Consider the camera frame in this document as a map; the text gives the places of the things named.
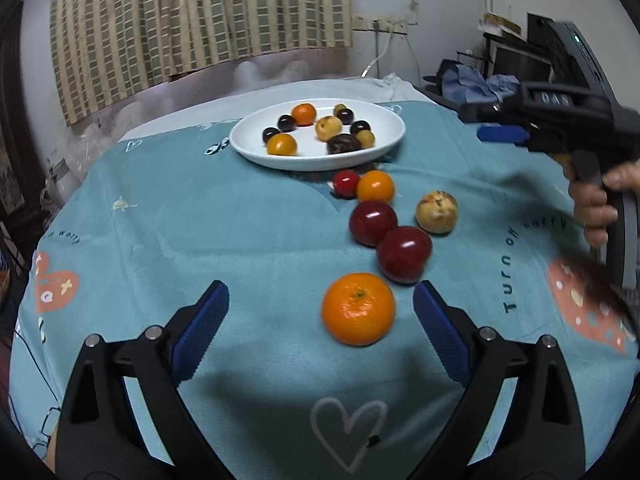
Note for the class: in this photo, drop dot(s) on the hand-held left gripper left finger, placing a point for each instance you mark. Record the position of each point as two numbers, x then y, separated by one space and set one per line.
200 332

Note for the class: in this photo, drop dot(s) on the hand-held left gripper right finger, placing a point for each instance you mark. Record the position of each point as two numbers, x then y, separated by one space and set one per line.
442 332

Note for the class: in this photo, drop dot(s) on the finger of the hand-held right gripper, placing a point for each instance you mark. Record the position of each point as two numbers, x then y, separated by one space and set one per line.
482 111
500 134

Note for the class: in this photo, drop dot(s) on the large tangerine with green stem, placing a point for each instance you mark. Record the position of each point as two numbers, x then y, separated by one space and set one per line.
358 310

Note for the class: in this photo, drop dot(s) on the small yellow fruit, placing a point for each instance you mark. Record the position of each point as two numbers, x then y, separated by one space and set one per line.
367 140
340 107

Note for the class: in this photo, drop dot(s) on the dark cherry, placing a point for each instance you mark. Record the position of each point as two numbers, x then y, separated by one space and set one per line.
271 135
360 127
346 116
286 123

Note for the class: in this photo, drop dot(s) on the dark brown passion fruit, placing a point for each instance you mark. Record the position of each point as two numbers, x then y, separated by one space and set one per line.
344 144

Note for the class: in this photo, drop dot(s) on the round yellow fruit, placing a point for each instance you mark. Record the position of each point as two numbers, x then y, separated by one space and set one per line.
328 128

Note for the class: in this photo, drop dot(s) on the small smooth orange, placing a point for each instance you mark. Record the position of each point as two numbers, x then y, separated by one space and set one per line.
304 114
282 145
376 187

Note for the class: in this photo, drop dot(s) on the white oval plate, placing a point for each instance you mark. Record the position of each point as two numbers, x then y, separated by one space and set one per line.
250 145

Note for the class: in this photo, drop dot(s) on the person's right hand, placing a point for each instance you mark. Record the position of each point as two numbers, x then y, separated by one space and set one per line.
592 210

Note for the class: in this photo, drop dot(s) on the blue clothes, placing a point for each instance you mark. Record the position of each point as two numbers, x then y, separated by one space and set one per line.
475 84

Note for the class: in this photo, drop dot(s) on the black monitor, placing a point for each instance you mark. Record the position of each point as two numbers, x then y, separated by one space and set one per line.
520 60

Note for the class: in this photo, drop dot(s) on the dark red plum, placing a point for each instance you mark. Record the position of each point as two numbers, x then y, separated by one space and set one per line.
404 255
372 222

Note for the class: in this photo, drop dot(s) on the teal printed blanket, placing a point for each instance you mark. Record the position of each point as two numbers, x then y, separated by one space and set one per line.
200 240

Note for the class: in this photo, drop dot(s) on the brown spotted yellow fruit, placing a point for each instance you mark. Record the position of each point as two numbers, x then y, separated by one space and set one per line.
437 212

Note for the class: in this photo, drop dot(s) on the small bright red fruit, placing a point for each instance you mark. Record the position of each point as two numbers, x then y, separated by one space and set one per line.
346 183

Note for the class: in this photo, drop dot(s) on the white sheet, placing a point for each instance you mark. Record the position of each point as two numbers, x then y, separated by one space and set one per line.
200 105

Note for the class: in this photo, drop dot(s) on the checked beige curtain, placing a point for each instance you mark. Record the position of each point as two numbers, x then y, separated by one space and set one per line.
200 25

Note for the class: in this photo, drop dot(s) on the white double wall socket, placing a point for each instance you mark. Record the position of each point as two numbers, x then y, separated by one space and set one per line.
391 26

